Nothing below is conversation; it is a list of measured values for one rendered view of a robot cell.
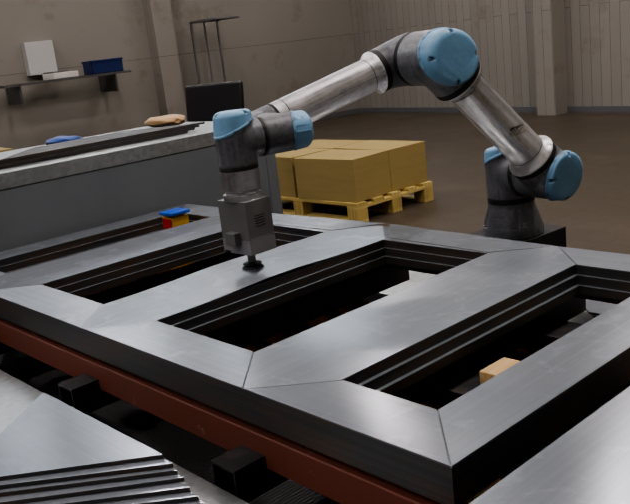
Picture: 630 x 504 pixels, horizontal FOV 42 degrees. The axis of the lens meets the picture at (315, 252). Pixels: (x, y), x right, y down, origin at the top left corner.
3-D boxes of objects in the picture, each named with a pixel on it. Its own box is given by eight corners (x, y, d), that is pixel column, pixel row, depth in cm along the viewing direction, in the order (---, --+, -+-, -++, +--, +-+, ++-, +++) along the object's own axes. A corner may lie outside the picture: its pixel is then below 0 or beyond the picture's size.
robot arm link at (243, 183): (236, 173, 152) (209, 172, 157) (240, 198, 153) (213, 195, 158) (266, 165, 156) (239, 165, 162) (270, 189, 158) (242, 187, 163)
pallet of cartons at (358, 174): (242, 210, 680) (234, 155, 669) (332, 187, 732) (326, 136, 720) (344, 228, 571) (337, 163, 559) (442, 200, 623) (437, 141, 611)
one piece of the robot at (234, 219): (200, 184, 157) (213, 267, 161) (229, 186, 150) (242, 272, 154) (239, 174, 163) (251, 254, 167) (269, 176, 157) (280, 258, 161)
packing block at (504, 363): (510, 405, 112) (509, 378, 111) (480, 396, 115) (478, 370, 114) (535, 389, 115) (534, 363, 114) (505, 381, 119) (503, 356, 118)
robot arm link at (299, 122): (287, 107, 168) (238, 115, 163) (314, 108, 158) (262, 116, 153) (292, 146, 170) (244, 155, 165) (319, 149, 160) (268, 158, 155)
